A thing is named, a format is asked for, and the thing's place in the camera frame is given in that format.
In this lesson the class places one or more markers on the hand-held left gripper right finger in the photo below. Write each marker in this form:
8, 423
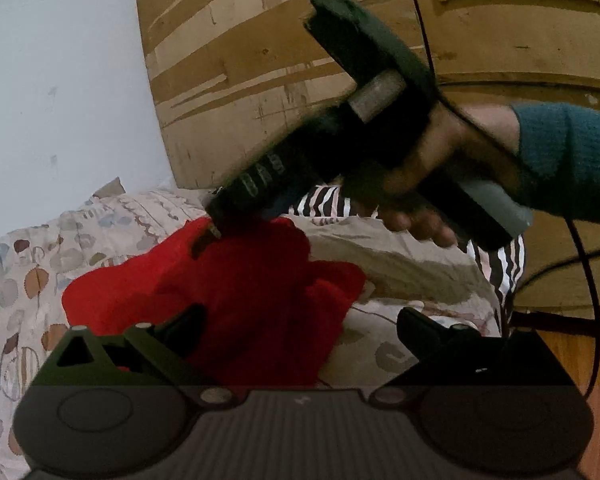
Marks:
420, 330

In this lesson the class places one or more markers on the person's right forearm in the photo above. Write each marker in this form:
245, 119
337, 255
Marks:
570, 160

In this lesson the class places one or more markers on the person's right hand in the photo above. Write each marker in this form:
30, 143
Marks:
430, 170

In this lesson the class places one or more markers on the black white striped cloth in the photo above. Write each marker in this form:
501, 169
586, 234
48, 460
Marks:
505, 265

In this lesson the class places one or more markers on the wooden wardrobe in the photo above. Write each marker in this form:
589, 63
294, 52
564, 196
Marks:
280, 85

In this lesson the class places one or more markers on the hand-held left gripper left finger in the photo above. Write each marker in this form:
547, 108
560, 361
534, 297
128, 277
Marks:
180, 331

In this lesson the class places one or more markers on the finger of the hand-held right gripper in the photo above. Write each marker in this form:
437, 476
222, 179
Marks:
214, 217

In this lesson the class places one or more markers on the leaf patterned bedsheet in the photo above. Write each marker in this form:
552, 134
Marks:
40, 260

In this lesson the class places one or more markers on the red cloth garment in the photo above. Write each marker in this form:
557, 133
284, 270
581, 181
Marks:
240, 290

